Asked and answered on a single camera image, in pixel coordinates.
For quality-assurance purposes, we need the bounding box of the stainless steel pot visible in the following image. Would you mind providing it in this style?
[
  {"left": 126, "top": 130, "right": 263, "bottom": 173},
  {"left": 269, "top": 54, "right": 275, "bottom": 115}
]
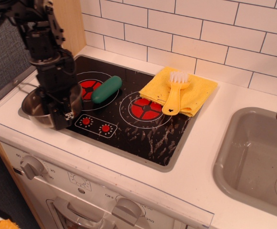
[{"left": 18, "top": 84, "right": 83, "bottom": 130}]

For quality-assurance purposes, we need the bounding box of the green plastic cucumber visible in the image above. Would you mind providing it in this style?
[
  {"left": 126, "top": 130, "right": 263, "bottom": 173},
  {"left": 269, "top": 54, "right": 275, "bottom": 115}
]
[{"left": 91, "top": 76, "right": 122, "bottom": 104}]

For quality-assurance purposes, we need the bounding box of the grey oven door handle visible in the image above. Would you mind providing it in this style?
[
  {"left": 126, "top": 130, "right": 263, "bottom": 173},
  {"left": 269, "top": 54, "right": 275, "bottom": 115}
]
[{"left": 53, "top": 197, "right": 115, "bottom": 229}]

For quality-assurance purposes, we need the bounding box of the yellow scrub brush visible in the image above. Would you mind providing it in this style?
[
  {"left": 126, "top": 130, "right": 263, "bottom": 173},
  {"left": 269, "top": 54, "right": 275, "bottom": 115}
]
[{"left": 162, "top": 71, "right": 190, "bottom": 116}]

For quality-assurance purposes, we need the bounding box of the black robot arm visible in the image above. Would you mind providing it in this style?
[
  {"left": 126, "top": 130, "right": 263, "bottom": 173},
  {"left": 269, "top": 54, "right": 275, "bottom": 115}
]
[{"left": 0, "top": 0, "right": 82, "bottom": 130}]

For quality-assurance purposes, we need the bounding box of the yellow cloth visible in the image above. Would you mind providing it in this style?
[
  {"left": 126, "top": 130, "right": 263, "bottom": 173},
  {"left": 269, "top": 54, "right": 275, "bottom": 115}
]
[{"left": 139, "top": 67, "right": 217, "bottom": 117}]

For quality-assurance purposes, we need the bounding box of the grey oven knob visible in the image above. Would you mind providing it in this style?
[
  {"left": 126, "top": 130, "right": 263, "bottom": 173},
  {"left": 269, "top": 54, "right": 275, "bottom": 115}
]
[
  {"left": 20, "top": 155, "right": 44, "bottom": 180},
  {"left": 112, "top": 198, "right": 142, "bottom": 226}
]

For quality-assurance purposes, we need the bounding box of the grey sink basin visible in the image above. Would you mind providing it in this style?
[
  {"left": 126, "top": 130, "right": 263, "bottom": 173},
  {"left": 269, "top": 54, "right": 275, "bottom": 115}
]
[{"left": 213, "top": 107, "right": 277, "bottom": 216}]

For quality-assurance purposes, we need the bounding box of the orange object at corner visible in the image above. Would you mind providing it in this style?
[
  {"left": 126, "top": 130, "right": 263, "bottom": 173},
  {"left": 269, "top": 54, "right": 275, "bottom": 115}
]
[{"left": 0, "top": 219, "right": 20, "bottom": 229}]

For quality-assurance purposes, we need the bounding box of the black toy stove top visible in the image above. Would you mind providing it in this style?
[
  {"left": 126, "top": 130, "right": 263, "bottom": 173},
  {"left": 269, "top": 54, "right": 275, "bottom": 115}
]
[{"left": 62, "top": 56, "right": 195, "bottom": 172}]

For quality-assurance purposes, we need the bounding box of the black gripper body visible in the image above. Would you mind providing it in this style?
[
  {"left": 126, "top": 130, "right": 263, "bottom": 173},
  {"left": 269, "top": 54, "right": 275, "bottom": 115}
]
[{"left": 37, "top": 53, "right": 77, "bottom": 130}]

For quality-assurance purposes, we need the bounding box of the grey right oven knob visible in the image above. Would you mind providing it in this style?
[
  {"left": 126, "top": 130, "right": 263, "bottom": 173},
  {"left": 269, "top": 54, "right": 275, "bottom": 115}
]
[{"left": 112, "top": 198, "right": 142, "bottom": 226}]

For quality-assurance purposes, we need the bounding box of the wooden side post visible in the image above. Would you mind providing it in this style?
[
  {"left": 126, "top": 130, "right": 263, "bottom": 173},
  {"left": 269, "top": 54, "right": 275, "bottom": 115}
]
[{"left": 52, "top": 0, "right": 86, "bottom": 56}]

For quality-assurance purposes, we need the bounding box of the grey left oven knob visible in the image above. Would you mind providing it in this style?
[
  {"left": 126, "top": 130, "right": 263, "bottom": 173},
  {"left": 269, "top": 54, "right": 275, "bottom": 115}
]
[{"left": 20, "top": 155, "right": 44, "bottom": 180}]

